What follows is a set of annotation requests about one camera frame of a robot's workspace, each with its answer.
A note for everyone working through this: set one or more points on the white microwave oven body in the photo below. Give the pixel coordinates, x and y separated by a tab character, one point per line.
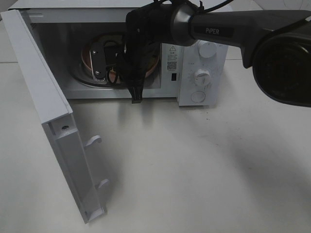
61	29

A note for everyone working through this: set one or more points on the white round knob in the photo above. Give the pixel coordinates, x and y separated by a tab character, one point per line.
206	49
202	77

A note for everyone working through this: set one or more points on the pink round plate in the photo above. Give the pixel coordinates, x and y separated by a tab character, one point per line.
111	40

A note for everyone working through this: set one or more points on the white microwave door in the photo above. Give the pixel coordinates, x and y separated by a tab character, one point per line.
56	116

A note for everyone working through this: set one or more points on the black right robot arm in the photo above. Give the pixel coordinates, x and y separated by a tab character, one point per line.
276	44

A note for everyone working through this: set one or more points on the round white door button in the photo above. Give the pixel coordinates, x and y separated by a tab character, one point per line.
198	96

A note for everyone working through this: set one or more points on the white warning label sticker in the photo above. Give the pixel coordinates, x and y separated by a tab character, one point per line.
171	55

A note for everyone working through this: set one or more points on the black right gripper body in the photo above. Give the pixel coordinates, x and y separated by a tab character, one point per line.
131	65

